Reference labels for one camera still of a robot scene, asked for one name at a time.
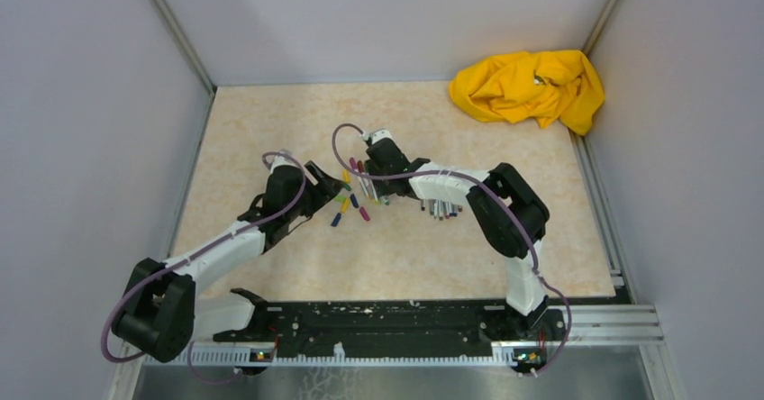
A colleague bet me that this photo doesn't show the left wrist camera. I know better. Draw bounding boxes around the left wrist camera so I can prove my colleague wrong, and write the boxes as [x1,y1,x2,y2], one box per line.
[270,150,299,169]

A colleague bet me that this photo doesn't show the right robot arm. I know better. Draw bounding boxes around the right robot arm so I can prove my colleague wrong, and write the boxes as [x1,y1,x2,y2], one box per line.
[363,131,550,339]

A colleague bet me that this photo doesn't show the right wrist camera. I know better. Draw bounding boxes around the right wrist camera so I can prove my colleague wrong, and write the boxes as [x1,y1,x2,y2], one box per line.
[362,129,393,147]

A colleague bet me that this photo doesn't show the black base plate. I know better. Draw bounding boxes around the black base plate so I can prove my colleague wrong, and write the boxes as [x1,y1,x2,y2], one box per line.
[214,300,565,359]

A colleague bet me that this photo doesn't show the purple pen cap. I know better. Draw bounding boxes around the purple pen cap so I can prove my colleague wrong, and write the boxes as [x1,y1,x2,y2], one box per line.
[359,206,370,222]

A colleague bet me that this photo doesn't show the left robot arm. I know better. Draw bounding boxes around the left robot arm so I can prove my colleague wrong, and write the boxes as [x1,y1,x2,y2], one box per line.
[101,155,345,363]

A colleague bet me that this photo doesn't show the aluminium frame rail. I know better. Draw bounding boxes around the aluminium frame rail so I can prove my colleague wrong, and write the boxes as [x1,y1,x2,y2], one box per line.
[106,262,684,399]

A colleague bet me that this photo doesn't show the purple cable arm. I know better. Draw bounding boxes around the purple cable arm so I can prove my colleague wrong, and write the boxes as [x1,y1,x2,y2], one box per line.
[100,150,308,386]
[332,123,574,378]

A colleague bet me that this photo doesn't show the marker, purple cap, yellow end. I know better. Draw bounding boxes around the marker, purple cap, yellow end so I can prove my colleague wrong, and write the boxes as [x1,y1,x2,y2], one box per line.
[349,157,372,201]

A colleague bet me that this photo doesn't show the marker, brown cap, yellow end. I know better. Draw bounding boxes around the marker, brown cap, yellow end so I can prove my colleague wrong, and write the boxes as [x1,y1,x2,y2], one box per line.
[356,159,379,205]

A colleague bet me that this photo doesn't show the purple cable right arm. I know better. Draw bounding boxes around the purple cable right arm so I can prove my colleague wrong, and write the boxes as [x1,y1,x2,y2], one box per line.
[332,123,574,378]

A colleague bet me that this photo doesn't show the yellow cloth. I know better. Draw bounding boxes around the yellow cloth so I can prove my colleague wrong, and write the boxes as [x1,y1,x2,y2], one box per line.
[448,50,605,136]

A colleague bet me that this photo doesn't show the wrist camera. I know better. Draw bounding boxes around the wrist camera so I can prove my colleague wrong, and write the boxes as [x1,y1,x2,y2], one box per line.
[270,150,299,169]
[362,129,393,147]

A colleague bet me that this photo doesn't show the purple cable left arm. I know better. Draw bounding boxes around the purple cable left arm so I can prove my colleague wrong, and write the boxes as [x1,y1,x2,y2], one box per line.
[100,150,308,386]

